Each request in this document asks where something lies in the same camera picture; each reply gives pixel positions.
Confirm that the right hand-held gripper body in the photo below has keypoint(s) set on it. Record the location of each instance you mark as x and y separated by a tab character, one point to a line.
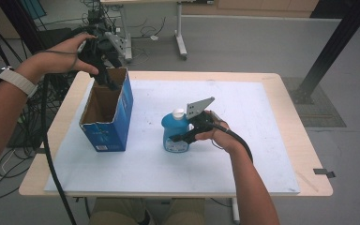
200	122

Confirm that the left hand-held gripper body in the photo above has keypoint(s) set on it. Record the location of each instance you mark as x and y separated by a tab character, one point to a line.
98	50

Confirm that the blue detergent bottle white cap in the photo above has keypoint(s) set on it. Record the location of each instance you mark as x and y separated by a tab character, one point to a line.
172	128

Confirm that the blue cardboard box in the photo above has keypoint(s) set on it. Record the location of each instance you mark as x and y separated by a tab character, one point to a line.
118	125

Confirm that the person's right hand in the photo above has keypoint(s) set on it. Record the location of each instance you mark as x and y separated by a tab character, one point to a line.
223	139

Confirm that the person's left hand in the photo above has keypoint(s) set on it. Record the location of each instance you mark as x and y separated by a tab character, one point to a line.
56	61

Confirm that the white table mat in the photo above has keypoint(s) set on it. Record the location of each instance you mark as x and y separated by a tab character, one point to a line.
231	162

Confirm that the white desk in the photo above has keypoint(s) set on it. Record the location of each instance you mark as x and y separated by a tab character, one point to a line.
180	31

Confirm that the teal panel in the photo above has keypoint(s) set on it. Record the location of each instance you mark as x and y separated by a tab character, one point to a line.
37	7

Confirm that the black metal stand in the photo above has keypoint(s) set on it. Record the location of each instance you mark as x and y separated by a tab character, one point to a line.
334	43
18	25

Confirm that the wristwatch with white band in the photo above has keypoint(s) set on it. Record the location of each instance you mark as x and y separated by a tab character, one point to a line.
17	80

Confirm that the white table leg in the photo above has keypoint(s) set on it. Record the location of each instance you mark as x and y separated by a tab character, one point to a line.
235	212

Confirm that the black shoe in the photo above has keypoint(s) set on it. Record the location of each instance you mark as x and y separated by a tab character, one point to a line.
144	220

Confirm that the dark floor mat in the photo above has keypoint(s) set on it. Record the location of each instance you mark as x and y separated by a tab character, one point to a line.
325	115

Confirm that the wooden cabinet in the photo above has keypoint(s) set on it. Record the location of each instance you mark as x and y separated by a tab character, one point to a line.
262	6

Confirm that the black tape piece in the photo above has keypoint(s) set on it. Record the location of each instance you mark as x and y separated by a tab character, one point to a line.
323	172

